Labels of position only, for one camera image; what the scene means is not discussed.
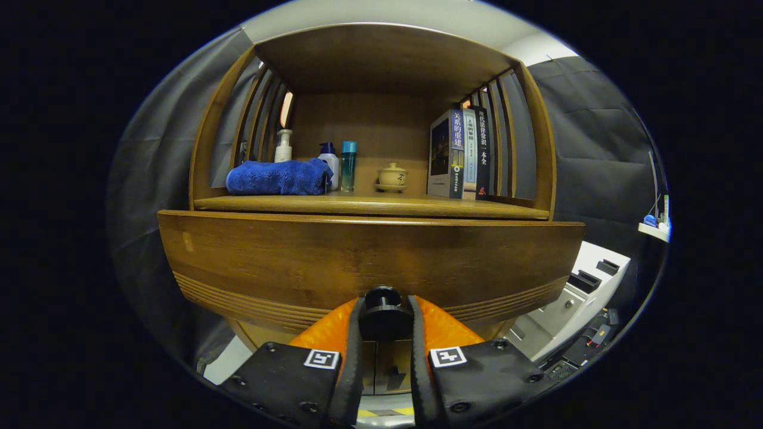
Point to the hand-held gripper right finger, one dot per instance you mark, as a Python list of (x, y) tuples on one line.
[(418, 381)]

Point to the white shelf with small items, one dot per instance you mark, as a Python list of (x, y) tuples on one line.
[(653, 231)]

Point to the white bottle with blue cap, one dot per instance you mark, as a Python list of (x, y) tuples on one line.
[(331, 167)]

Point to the wooden cabinet door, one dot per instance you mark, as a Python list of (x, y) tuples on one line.
[(369, 363), (393, 357)]

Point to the black backdrop cloth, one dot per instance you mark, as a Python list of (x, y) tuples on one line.
[(596, 149)]

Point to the wooden cabinet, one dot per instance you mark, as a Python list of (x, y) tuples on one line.
[(369, 125)]

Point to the beige lidded teacup with saucer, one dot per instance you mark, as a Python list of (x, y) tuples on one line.
[(392, 176)]

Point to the white pump bottle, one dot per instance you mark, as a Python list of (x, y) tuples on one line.
[(283, 152)]

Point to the clear teal bottle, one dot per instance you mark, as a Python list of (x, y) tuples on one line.
[(349, 170)]

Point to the blue towel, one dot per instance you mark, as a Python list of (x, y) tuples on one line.
[(274, 177)]

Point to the book with pale blue spine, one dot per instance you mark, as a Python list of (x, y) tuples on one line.
[(470, 161)]

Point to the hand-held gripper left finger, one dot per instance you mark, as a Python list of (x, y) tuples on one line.
[(353, 369)]

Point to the book with black spine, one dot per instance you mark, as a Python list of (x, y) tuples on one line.
[(483, 161)]

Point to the wooden countertop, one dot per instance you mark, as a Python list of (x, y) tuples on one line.
[(381, 205)]

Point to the black electronic device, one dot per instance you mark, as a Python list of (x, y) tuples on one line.
[(587, 345)]

